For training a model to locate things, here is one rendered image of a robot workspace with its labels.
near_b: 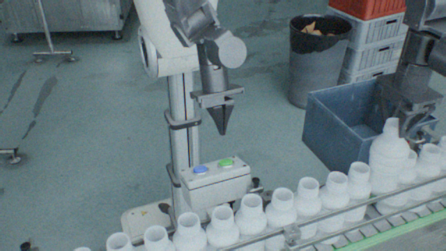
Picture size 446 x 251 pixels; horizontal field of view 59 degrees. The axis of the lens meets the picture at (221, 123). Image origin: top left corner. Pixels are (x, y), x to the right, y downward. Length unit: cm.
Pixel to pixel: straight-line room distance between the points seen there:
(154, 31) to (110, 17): 322
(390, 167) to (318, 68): 216
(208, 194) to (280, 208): 17
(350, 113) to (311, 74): 133
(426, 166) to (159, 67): 72
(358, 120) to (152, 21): 98
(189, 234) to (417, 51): 48
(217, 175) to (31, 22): 389
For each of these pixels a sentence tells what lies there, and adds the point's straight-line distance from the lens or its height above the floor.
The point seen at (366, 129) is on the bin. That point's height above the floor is 73.
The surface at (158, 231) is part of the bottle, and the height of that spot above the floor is 115.
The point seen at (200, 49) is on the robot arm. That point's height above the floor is 135.
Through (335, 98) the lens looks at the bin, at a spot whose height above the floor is 90.
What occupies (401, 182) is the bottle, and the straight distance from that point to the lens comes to 91.
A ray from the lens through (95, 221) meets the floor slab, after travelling 234.
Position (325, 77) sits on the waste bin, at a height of 30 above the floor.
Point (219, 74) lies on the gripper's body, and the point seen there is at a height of 131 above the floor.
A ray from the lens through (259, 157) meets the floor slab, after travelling 264.
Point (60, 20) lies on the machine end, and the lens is 446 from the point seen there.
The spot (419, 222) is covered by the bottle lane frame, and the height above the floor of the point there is 100.
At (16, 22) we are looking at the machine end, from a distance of 462.
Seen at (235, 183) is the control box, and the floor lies 110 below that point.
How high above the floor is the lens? 168
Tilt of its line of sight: 35 degrees down
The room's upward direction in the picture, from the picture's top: straight up
